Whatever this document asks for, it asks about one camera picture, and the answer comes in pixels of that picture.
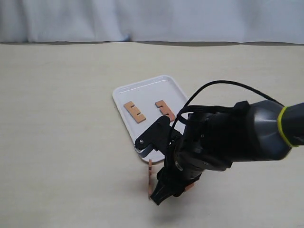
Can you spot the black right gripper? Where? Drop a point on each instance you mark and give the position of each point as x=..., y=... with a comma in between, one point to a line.
x=201, y=146

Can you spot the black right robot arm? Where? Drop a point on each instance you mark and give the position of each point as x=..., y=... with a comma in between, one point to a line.
x=262, y=131

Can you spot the white backdrop curtain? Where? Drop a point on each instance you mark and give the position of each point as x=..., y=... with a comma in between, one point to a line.
x=238, y=21

